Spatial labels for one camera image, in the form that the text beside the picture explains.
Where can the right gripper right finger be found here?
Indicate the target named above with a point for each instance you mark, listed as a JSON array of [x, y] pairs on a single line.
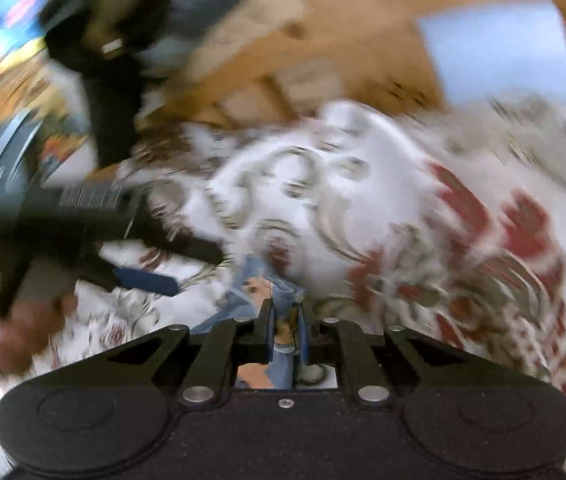
[[343, 345]]

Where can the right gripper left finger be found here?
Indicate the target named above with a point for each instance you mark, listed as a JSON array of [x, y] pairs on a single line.
[[211, 377]]

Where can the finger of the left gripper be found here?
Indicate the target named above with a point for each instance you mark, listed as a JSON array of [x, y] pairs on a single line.
[[185, 245], [108, 276]]

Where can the blue orange patterned pants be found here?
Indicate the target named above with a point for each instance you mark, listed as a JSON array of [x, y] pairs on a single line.
[[257, 292]]

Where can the floral white bedspread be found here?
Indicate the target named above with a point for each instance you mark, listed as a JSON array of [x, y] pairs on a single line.
[[451, 223]]

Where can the black hanging garment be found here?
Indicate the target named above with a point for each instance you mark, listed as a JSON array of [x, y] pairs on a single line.
[[101, 40]]

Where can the wooden bed frame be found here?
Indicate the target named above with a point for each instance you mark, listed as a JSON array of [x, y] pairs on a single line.
[[272, 60]]

